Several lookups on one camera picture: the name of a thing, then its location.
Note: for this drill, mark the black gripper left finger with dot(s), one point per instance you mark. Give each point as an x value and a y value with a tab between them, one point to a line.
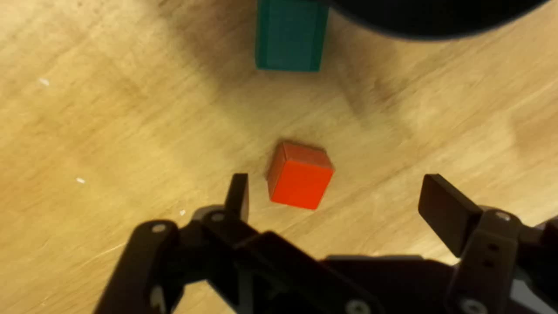
237	196

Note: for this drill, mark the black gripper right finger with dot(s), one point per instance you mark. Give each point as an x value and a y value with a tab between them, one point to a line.
446	212

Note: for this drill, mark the orange cube block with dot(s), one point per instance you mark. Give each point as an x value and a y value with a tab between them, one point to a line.
298	175

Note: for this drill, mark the black bowl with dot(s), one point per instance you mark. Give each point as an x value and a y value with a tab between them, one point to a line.
434	20

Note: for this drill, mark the teal block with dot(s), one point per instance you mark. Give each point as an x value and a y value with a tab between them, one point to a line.
289	35

